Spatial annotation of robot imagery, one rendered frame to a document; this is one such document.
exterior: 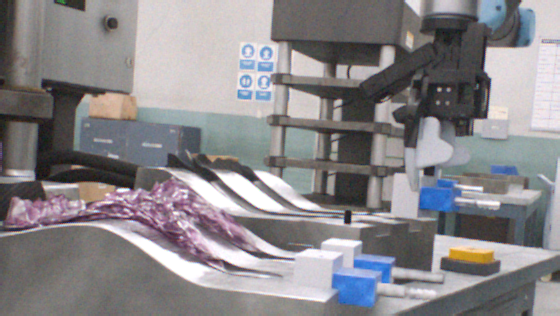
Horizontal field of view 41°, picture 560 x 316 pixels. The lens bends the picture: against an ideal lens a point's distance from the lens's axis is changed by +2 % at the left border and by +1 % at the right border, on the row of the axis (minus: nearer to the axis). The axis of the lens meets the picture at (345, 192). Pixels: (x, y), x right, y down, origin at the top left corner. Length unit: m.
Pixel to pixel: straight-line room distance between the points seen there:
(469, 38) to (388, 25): 4.09
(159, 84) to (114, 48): 6.92
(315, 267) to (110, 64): 1.17
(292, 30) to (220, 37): 3.27
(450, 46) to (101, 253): 0.49
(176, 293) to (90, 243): 0.09
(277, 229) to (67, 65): 0.84
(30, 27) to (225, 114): 6.86
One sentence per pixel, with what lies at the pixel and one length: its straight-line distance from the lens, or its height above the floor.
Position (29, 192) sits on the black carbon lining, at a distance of 0.93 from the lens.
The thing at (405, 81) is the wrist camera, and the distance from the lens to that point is 0.96.
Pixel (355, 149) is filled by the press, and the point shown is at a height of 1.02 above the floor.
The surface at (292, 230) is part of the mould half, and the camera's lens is 0.97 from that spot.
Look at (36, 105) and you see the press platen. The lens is 1.46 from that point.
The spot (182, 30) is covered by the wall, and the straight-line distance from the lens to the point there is 8.64.
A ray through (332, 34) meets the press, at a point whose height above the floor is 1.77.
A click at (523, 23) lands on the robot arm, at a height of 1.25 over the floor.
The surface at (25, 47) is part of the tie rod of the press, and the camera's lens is 1.48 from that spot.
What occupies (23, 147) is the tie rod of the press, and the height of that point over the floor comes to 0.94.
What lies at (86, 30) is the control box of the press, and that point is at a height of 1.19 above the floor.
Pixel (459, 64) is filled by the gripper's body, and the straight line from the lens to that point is 0.93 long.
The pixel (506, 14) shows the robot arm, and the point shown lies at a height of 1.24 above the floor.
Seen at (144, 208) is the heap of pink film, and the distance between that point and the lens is 0.74.
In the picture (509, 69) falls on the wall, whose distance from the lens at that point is 7.51.
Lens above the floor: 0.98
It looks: 3 degrees down
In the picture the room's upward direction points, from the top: 5 degrees clockwise
